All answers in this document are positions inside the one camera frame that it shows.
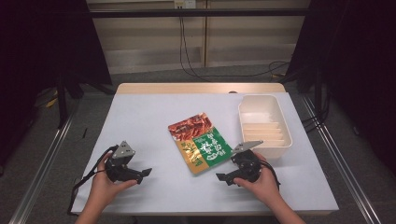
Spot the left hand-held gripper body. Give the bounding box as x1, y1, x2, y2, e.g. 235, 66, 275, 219
104, 140, 139, 184

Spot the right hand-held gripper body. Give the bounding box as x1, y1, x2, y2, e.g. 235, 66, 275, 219
230, 140, 264, 185

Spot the person's left hand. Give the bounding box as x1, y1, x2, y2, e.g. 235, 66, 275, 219
89, 151, 138, 207

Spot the person's right hand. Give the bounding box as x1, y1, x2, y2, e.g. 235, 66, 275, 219
233, 151, 282, 209

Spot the white plastic container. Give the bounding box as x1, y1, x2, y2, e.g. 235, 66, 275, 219
237, 93, 293, 161

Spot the red green snack packet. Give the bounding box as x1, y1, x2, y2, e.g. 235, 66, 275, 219
167, 112, 233, 175

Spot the white table mat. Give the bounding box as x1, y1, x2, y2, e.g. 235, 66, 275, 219
71, 91, 340, 217

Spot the black metal stand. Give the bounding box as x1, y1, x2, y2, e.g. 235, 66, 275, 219
56, 73, 70, 131

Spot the black curtain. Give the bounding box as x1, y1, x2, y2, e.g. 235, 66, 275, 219
0, 0, 113, 169
281, 0, 396, 175

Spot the black horizontal bar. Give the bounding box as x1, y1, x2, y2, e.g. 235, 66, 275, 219
89, 8, 309, 19

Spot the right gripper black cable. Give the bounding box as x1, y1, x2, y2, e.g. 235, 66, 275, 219
260, 159, 282, 191

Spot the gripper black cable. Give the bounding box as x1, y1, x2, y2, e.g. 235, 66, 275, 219
260, 159, 282, 191
66, 144, 120, 217

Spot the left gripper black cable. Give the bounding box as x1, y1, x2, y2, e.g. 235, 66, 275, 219
66, 144, 120, 217

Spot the black cable bundle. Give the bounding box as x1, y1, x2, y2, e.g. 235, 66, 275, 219
301, 92, 332, 134

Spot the metal floor rail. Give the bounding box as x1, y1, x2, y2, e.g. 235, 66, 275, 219
8, 105, 80, 224
301, 94, 382, 224

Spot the long black floor cable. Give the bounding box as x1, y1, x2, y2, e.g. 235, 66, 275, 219
178, 16, 292, 82

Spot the white wall socket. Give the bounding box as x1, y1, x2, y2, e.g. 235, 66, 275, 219
174, 0, 197, 9

